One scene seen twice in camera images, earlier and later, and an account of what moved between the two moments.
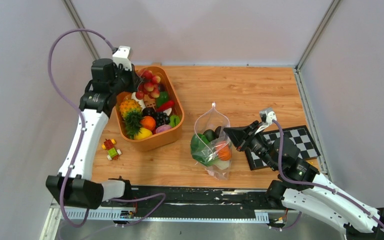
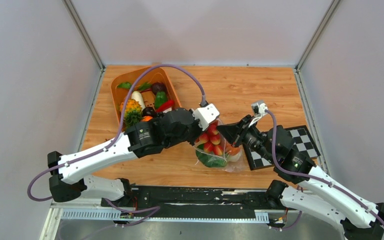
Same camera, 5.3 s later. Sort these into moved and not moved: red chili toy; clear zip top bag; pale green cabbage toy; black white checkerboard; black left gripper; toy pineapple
Moved: clear zip top bag; pale green cabbage toy; black left gripper
Not moved: red chili toy; toy pineapple; black white checkerboard
